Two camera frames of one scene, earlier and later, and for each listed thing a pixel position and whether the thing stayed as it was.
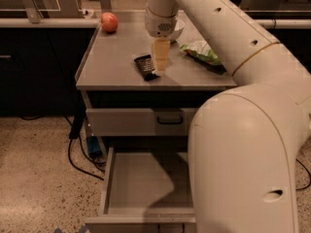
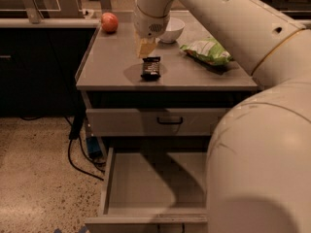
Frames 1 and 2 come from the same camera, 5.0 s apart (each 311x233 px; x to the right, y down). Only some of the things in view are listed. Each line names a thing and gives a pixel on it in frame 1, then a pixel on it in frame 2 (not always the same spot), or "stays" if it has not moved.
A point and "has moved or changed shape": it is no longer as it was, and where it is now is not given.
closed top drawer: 140,121 stays
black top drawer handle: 176,122 stays
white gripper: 159,25 -> 150,25
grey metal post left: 30,5 stays
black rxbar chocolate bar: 146,67 has moved or changed shape
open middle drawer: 146,192 stays
